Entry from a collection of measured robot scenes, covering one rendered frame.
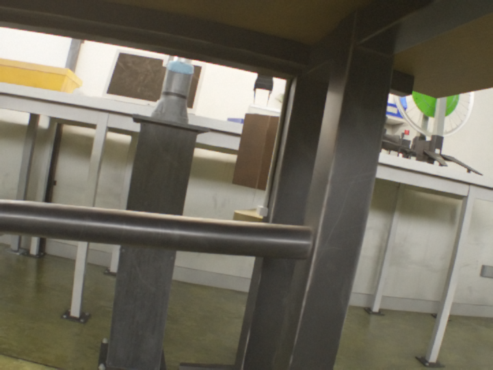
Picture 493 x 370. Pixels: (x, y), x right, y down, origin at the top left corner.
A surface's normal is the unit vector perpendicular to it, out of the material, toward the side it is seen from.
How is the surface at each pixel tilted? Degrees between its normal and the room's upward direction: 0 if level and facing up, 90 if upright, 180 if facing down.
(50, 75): 94
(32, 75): 94
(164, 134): 90
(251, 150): 90
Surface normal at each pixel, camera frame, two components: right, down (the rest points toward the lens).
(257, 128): -0.54, -0.09
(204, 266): 0.11, 0.04
